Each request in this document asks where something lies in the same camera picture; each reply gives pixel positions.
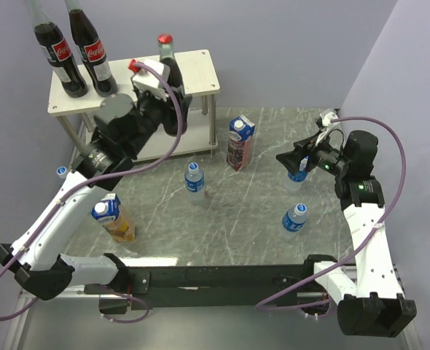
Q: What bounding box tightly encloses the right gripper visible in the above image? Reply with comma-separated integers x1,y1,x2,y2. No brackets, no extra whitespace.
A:
275,130,350,176

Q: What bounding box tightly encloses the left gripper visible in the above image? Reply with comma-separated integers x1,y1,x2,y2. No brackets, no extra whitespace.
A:
125,76,192,157

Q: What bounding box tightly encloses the grape juice carton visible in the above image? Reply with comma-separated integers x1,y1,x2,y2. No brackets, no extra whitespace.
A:
227,114,256,171

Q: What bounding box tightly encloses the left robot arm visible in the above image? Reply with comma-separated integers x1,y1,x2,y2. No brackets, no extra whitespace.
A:
0,87,192,300

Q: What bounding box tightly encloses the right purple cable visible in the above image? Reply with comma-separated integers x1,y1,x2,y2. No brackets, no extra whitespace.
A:
254,115,407,318

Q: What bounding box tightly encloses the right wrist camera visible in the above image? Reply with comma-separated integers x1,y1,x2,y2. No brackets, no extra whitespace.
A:
316,109,339,146

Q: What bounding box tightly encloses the cola bottle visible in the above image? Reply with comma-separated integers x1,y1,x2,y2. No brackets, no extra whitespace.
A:
65,0,118,97
23,0,88,98
157,34,189,136

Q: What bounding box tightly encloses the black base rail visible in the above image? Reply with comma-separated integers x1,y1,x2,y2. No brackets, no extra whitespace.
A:
117,260,313,309

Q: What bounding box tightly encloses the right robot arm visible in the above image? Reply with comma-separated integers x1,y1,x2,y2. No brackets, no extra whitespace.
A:
275,131,417,338

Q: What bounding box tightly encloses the water bottle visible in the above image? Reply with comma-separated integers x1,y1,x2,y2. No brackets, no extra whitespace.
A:
184,162,205,204
56,166,68,179
284,157,308,193
281,203,308,238

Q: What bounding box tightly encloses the orange juice carton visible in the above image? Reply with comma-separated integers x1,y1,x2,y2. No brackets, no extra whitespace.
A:
91,193,136,242

